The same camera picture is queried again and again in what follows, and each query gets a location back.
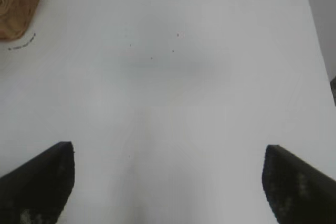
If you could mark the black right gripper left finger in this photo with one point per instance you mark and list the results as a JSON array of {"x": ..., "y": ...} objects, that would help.
[{"x": 34, "y": 187}]

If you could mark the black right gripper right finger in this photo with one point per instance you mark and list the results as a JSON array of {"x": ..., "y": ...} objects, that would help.
[{"x": 302, "y": 190}]

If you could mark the brown woven wicker basket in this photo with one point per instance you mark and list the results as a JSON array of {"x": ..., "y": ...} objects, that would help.
[{"x": 15, "y": 6}]

